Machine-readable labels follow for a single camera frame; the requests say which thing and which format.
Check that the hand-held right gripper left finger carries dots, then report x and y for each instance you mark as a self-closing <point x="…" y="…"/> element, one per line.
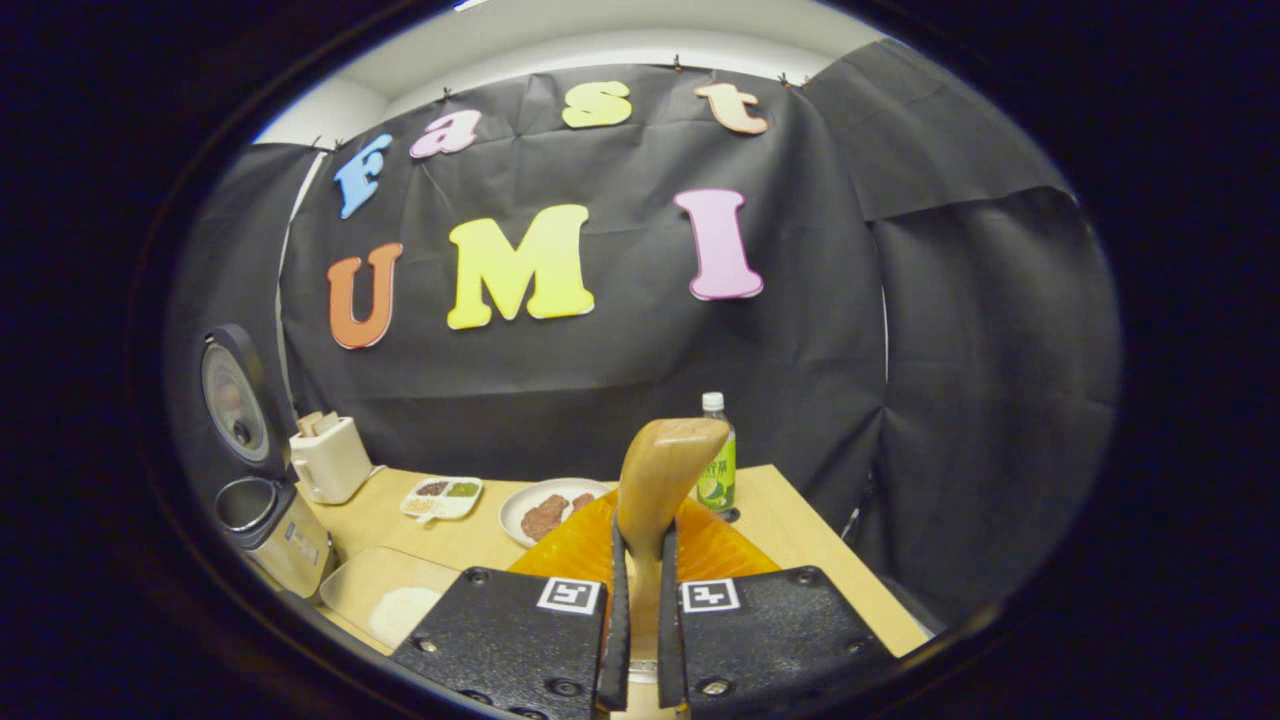
<point x="616" y="650"/>

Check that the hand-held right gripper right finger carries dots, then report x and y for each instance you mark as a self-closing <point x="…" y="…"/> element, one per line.
<point x="668" y="650"/>

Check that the wooden spoon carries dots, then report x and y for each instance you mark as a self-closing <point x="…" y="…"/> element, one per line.
<point x="660" y="480"/>

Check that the clear container of rice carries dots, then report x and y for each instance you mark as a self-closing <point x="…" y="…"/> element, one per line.
<point x="400" y="610"/>

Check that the black silver rice cooker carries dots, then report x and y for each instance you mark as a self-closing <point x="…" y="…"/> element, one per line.
<point x="290" y="545"/>

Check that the brown meat piece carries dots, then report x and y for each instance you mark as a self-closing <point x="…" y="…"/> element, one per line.
<point x="543" y="520"/>
<point x="582" y="501"/>

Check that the white round plate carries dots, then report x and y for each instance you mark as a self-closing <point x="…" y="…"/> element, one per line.
<point x="518" y="510"/>

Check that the green label drink bottle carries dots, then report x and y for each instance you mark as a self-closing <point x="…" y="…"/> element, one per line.
<point x="722" y="480"/>

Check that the white divided condiment dish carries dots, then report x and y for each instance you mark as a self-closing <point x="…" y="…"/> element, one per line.
<point x="440" y="500"/>

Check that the black backdrop cloth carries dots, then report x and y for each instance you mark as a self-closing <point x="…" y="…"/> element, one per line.
<point x="800" y="350"/>

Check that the cream toaster with bread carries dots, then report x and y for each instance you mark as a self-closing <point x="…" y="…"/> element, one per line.
<point x="335" y="460"/>

